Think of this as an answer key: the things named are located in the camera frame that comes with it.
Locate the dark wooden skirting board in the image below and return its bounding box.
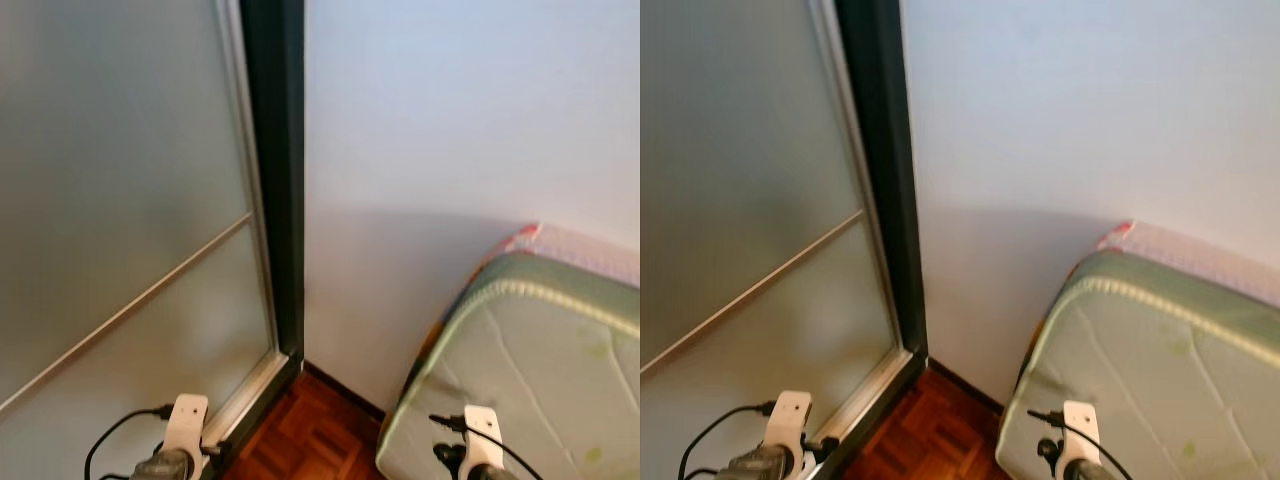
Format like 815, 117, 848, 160
303, 362, 387, 421
928, 362, 1006, 413

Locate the frosted glass wardrobe door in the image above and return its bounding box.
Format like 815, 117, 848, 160
0, 0, 291, 480
640, 0, 916, 480

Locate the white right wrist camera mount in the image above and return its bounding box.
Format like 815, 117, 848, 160
1062, 400, 1101, 466
462, 405, 503, 471

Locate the dark wardrobe door frame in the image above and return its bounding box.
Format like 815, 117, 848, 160
833, 0, 931, 473
238, 0, 307, 473

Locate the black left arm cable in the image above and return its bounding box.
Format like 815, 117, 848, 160
678, 401, 777, 480
85, 404, 177, 480

